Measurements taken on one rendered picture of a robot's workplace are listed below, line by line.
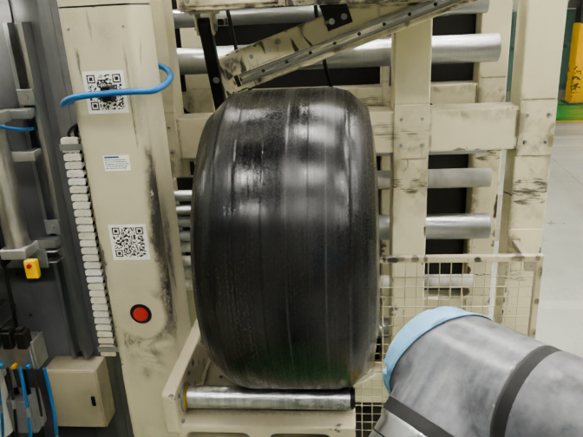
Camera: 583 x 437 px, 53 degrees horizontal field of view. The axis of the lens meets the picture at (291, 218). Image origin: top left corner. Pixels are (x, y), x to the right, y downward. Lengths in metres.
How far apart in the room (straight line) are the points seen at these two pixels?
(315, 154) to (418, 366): 0.45
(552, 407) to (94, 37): 0.90
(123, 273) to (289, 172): 0.45
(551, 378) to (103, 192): 0.87
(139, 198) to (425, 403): 0.74
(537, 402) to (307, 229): 0.48
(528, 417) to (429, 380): 0.09
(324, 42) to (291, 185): 0.57
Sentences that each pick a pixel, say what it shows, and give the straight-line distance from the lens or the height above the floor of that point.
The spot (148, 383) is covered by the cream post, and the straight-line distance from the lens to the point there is 1.33.
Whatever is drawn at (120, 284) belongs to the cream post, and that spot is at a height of 1.13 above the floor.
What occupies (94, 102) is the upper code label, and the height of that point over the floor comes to 1.49.
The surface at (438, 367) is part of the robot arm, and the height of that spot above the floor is 1.32.
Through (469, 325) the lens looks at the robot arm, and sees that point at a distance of 0.59.
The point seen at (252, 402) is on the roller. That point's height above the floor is 0.90.
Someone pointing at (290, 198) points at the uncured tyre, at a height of 1.36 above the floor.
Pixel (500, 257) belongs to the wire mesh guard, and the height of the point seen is 0.99.
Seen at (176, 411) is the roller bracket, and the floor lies 0.91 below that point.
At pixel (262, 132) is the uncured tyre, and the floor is 1.44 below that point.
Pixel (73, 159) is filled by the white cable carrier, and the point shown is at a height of 1.39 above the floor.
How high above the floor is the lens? 1.64
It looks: 20 degrees down
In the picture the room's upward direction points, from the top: 3 degrees counter-clockwise
